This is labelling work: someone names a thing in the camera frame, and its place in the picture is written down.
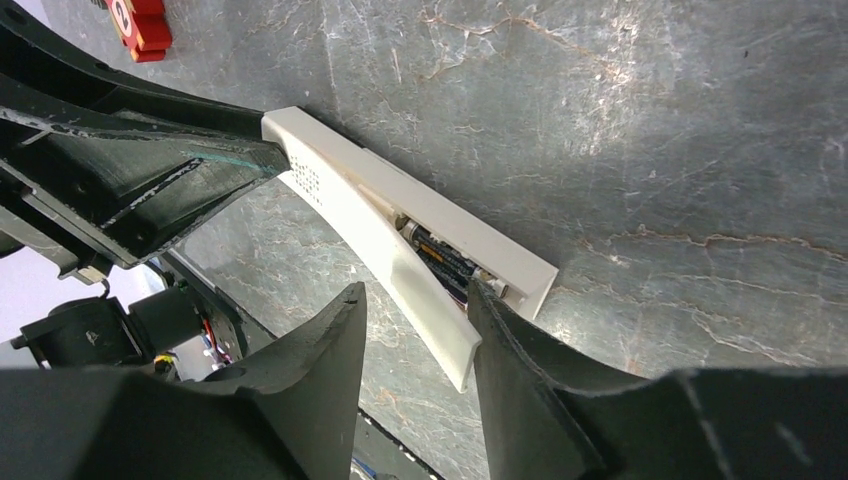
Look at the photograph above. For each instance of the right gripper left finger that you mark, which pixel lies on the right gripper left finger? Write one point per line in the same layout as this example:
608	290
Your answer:
295	401

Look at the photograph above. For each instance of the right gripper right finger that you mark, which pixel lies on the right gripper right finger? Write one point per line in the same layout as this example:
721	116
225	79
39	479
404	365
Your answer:
527	381

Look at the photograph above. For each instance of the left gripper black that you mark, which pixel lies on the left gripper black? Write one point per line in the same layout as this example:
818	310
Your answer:
100	168

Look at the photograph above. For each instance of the white remote battery cover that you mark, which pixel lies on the white remote battery cover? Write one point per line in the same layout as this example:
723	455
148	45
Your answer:
446	332

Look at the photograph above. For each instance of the white remote control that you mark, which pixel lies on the white remote control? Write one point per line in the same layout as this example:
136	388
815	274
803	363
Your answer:
398	197

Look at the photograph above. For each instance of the red owl number block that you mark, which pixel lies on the red owl number block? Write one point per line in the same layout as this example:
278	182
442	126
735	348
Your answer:
142	28

